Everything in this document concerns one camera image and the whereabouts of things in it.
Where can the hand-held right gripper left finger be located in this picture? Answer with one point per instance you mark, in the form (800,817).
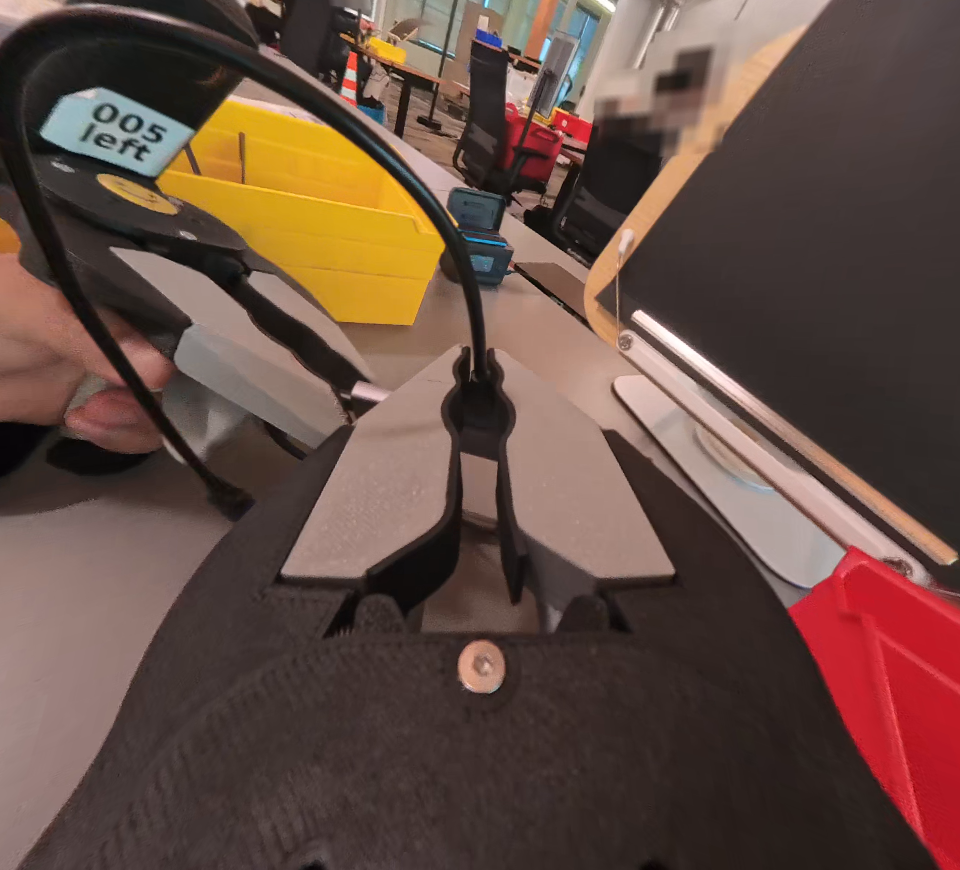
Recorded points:
(375,495)

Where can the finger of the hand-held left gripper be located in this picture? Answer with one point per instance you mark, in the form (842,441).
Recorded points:
(195,277)
(255,375)

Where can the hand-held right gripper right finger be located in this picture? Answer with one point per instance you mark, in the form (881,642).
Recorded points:
(585,495)

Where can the yellow plastic bin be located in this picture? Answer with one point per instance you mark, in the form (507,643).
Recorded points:
(345,232)

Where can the red plastic bin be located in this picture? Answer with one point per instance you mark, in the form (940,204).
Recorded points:
(885,690)

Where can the person's left hand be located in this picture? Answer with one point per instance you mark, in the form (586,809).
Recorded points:
(60,360)

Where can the black flat panel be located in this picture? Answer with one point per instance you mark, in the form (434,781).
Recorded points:
(548,285)

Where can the orange traffic cone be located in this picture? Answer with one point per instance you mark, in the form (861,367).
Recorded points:
(348,78)

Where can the blue and black device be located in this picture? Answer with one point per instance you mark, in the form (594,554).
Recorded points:
(480,232)

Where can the black office chair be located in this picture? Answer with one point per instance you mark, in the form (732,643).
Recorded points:
(488,105)
(608,187)

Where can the black monitor screen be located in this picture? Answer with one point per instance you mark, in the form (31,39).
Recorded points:
(810,210)

